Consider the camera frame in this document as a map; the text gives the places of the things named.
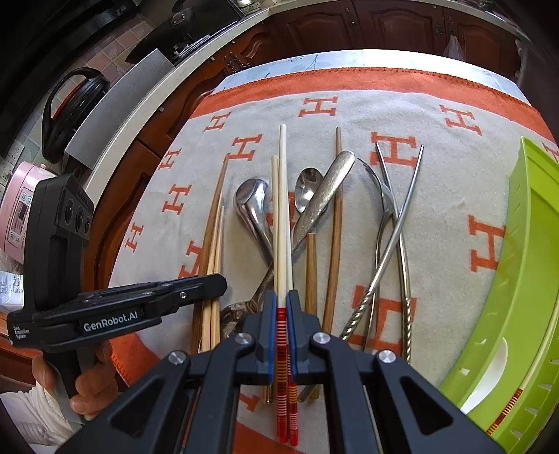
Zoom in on hanging white plastic bag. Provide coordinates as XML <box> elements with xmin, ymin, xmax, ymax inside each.
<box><xmin>442</xmin><ymin>34</ymin><xmax>466</xmax><ymax>62</ymax></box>

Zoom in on green plastic utensil tray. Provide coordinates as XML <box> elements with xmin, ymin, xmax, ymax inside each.
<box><xmin>439</xmin><ymin>137</ymin><xmax>559</xmax><ymax>452</ymax></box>

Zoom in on stainless steel fork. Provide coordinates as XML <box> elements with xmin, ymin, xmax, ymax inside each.
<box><xmin>357</xmin><ymin>157</ymin><xmax>400</xmax><ymax>352</ymax></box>

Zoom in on brown wooden kitchen cabinets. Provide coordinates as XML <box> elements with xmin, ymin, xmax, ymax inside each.
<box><xmin>83</xmin><ymin>0</ymin><xmax>525</xmax><ymax>284</ymax></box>

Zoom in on orange beige printed blanket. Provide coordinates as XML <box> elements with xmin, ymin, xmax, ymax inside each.
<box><xmin>105</xmin><ymin>65</ymin><xmax>559</xmax><ymax>454</ymax></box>

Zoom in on hammered handle steel spoon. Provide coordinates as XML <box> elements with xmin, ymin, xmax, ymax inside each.
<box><xmin>220</xmin><ymin>149</ymin><xmax>356</xmax><ymax>343</ymax></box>

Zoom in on wood handled small spoon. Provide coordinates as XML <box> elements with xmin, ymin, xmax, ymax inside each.
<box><xmin>293</xmin><ymin>167</ymin><xmax>325</xmax><ymax>319</ymax></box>

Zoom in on polished steel soup spoon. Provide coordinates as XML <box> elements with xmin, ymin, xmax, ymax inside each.
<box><xmin>234</xmin><ymin>177</ymin><xmax>276</xmax><ymax>269</ymax></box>

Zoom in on black range hood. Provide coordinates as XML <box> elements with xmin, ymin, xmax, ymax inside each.
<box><xmin>0</xmin><ymin>0</ymin><xmax>145</xmax><ymax>127</ymax></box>

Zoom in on stainless steel splash panel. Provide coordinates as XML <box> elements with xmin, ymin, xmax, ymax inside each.
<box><xmin>65</xmin><ymin>48</ymin><xmax>176</xmax><ymax>170</ymax></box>

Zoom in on black gas stove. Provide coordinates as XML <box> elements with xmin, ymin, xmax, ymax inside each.
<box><xmin>166</xmin><ymin>26</ymin><xmax>228</xmax><ymax>66</ymax></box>

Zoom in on black round electric cooker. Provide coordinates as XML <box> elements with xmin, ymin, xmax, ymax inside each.
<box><xmin>41</xmin><ymin>67</ymin><xmax>110</xmax><ymax>164</ymax></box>

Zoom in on white ceramic soup spoon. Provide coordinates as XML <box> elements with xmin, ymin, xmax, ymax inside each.
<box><xmin>460</xmin><ymin>338</ymin><xmax>511</xmax><ymax>415</ymax></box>

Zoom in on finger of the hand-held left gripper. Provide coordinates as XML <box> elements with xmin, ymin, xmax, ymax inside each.
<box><xmin>146</xmin><ymin>274</ymin><xmax>228</xmax><ymax>321</ymax></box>
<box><xmin>79</xmin><ymin>277</ymin><xmax>193</xmax><ymax>306</ymax></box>

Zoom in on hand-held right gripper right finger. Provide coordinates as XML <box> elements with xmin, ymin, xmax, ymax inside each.
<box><xmin>287</xmin><ymin>290</ymin><xmax>499</xmax><ymax>454</ymax></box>

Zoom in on white kitchen countertop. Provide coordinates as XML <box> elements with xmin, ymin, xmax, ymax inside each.
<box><xmin>83</xmin><ymin>0</ymin><xmax>559</xmax><ymax>206</ymax></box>

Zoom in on pink rice cooker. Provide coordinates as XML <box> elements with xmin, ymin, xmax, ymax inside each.
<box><xmin>0</xmin><ymin>161</ymin><xmax>46</xmax><ymax>265</ymax></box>

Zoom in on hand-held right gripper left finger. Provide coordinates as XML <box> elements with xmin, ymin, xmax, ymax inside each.
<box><xmin>57</xmin><ymin>290</ymin><xmax>278</xmax><ymax>454</ymax></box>

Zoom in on light bamboo chopstick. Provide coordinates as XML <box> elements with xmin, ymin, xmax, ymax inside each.
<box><xmin>202</xmin><ymin>190</ymin><xmax>224</xmax><ymax>352</ymax></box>
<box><xmin>210</xmin><ymin>204</ymin><xmax>226</xmax><ymax>350</ymax></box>

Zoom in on person's left hand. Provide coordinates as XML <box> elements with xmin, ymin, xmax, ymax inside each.
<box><xmin>31</xmin><ymin>340</ymin><xmax>118</xmax><ymax>422</ymax></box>

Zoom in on white plastic packet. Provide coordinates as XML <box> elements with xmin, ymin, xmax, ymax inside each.
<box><xmin>0</xmin><ymin>271</ymin><xmax>24</xmax><ymax>306</ymax></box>

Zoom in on black wok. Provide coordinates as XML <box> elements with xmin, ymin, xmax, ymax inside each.
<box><xmin>126</xmin><ymin>0</ymin><xmax>228</xmax><ymax>62</ymax></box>

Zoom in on dark brown wooden chopstick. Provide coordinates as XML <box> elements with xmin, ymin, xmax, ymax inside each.
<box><xmin>322</xmin><ymin>126</ymin><xmax>343</xmax><ymax>336</ymax></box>
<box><xmin>190</xmin><ymin>155</ymin><xmax>230</xmax><ymax>355</ymax></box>

